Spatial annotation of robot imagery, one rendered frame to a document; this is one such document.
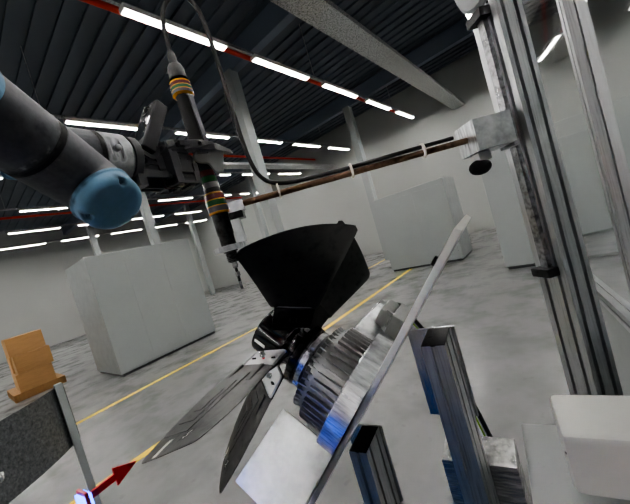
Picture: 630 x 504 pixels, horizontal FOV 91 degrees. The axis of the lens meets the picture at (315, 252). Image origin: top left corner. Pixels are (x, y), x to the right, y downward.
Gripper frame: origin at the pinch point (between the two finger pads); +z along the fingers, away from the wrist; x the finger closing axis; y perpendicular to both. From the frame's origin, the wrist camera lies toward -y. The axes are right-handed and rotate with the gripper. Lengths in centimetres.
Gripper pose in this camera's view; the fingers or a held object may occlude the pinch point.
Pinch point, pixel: (213, 157)
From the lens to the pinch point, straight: 74.3
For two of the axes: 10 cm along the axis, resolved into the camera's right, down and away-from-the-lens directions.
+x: 8.3, -2.3, -5.1
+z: 4.8, -1.8, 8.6
